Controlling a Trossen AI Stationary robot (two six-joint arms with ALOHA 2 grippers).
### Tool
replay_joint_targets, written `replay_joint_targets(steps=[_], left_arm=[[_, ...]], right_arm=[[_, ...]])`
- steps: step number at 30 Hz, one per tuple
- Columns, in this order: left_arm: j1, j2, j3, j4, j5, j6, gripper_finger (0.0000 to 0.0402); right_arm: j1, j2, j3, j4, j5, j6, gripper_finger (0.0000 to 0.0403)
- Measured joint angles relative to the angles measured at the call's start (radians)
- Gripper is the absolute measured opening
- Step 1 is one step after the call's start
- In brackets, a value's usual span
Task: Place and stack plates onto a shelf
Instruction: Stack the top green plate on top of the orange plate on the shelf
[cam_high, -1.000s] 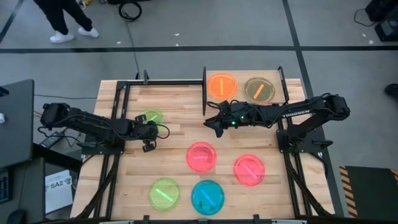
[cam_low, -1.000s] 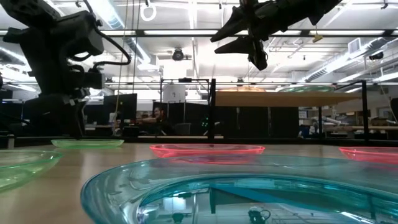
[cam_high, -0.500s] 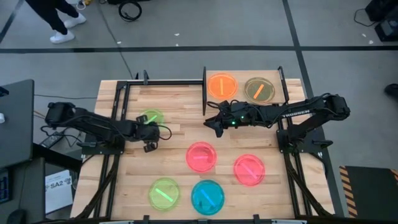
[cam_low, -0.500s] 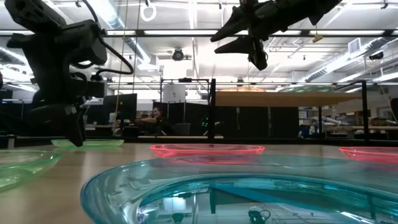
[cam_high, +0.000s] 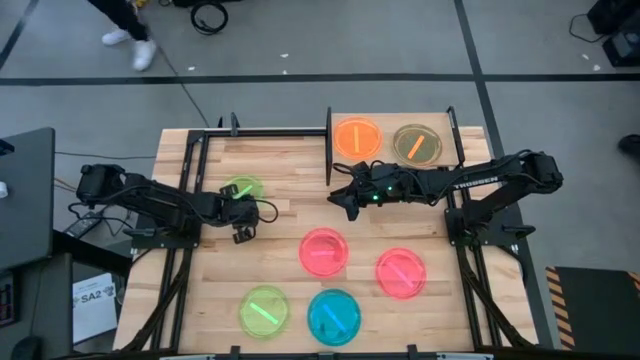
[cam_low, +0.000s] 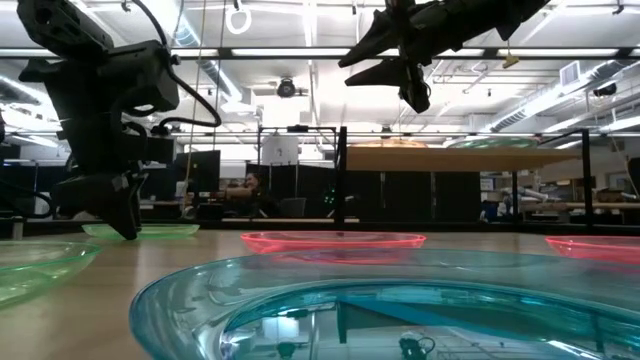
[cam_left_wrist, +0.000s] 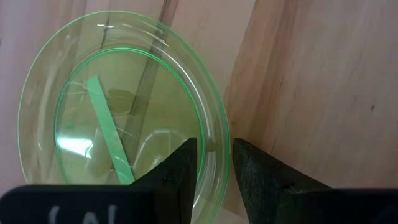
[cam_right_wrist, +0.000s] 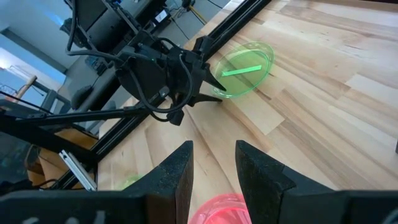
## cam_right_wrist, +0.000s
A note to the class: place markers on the translucent green plastic plate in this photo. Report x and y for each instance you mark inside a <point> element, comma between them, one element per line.
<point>248,56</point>
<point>130,182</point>

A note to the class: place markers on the translucent pink plastic plate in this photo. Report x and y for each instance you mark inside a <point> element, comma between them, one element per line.
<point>217,214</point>

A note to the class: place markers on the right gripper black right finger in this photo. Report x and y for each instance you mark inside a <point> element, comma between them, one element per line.
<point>261,186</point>

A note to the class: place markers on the wooden stick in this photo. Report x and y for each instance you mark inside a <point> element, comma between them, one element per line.
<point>26,87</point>

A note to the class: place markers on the black power adapter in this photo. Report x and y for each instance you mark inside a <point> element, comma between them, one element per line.
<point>161,15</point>

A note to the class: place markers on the black aluminium table frame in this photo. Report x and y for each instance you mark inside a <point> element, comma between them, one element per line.
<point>239,18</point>

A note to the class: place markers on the black computer mouse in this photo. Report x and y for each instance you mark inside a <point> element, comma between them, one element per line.
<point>81,96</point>

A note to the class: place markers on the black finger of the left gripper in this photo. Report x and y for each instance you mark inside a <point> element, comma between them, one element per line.
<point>205,100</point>
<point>213,80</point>

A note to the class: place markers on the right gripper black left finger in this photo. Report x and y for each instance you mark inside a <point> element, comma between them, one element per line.
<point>168,186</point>

